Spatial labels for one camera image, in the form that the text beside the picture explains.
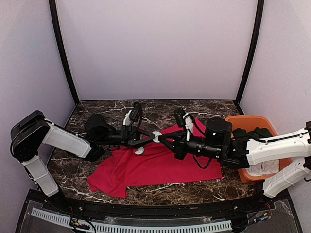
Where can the black front rail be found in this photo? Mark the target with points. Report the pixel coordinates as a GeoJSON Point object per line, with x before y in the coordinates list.
{"type": "Point", "coordinates": [230, 208]}

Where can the white garment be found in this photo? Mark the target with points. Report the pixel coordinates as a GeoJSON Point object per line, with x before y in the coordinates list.
{"type": "Point", "coordinates": [265, 168]}

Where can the round brooch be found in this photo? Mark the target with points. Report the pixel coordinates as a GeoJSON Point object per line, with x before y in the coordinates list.
{"type": "Point", "coordinates": [139, 151]}
{"type": "Point", "coordinates": [156, 134]}

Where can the black left frame post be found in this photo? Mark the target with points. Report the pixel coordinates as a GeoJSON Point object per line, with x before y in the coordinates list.
{"type": "Point", "coordinates": [61, 51]}

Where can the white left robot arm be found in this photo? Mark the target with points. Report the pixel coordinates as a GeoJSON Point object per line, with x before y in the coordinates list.
{"type": "Point", "coordinates": [35, 132]}

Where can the white slotted cable duct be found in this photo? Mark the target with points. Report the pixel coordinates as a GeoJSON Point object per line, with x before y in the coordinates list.
{"type": "Point", "coordinates": [132, 225]}

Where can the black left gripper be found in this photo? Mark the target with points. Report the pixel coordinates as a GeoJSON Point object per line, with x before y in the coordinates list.
{"type": "Point", "coordinates": [129, 135]}

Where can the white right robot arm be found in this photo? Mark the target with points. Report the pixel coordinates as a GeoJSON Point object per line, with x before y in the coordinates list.
{"type": "Point", "coordinates": [244, 151]}

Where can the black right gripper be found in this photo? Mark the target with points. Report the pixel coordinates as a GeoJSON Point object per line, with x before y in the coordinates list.
{"type": "Point", "coordinates": [179, 146]}

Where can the magenta t-shirt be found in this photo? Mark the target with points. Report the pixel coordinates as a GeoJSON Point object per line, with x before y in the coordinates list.
{"type": "Point", "coordinates": [156, 166]}

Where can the black frame post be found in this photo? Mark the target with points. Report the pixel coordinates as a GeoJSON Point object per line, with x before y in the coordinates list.
{"type": "Point", "coordinates": [251, 51]}
{"type": "Point", "coordinates": [61, 51]}

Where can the black right frame post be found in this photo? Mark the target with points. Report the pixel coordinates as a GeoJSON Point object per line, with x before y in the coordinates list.
{"type": "Point", "coordinates": [251, 51]}

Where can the dark green garment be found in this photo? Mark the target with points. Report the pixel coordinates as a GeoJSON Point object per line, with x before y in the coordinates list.
{"type": "Point", "coordinates": [256, 133]}

